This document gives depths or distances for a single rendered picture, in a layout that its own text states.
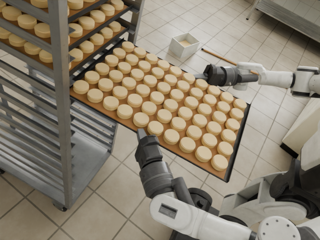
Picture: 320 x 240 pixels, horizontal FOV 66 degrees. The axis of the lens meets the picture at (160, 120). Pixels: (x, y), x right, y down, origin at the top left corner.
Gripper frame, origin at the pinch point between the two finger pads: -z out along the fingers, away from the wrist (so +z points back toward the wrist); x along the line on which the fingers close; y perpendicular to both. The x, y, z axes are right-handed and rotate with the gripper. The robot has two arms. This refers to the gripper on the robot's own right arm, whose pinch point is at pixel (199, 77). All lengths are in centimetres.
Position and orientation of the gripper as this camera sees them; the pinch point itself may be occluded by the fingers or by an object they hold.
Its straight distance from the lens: 106.7
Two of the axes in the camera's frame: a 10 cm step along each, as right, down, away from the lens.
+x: 2.6, -6.1, -7.5
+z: 9.1, -1.1, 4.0
